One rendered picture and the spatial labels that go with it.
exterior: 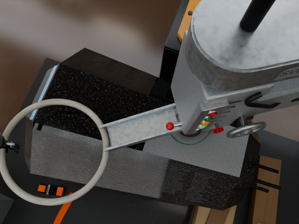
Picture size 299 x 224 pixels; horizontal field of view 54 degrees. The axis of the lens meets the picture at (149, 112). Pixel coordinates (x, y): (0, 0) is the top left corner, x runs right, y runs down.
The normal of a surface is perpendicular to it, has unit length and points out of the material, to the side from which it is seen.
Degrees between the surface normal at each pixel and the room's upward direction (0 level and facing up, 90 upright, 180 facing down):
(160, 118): 16
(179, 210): 0
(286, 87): 4
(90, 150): 45
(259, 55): 0
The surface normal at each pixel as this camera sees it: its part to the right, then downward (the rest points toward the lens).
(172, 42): 0.03, -0.29
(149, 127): -0.24, -0.22
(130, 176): -0.16, 0.44
